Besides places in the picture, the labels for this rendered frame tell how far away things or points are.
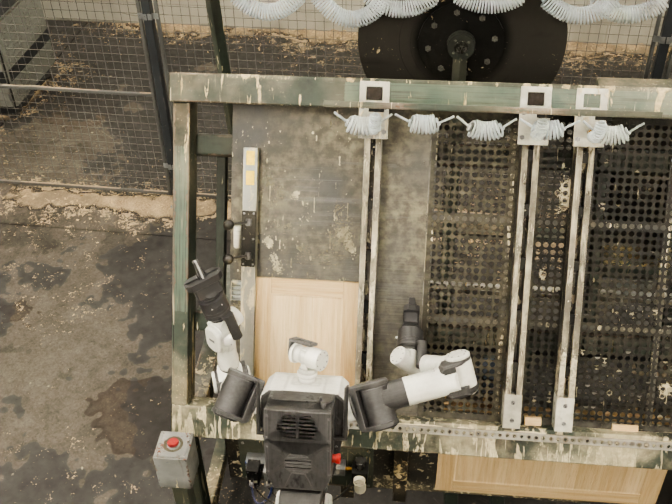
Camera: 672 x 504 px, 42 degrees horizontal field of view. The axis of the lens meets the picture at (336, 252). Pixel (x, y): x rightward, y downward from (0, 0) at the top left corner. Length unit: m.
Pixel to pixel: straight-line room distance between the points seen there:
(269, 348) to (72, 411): 1.67
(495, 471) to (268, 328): 1.16
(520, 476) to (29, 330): 2.80
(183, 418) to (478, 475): 1.25
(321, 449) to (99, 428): 2.09
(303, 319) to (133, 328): 1.96
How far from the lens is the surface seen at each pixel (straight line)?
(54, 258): 5.57
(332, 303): 3.12
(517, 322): 3.12
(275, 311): 3.16
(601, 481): 3.80
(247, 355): 3.19
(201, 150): 3.19
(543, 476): 3.75
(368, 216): 3.04
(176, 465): 3.14
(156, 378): 4.66
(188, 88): 3.06
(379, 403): 2.67
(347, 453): 3.27
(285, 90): 2.99
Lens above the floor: 3.36
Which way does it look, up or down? 39 degrees down
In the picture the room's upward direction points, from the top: 1 degrees counter-clockwise
